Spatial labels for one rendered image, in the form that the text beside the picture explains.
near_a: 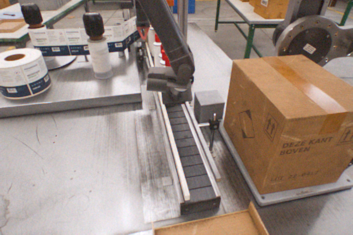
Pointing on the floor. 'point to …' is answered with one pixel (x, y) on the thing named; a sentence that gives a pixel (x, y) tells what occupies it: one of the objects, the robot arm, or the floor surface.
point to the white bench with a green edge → (20, 39)
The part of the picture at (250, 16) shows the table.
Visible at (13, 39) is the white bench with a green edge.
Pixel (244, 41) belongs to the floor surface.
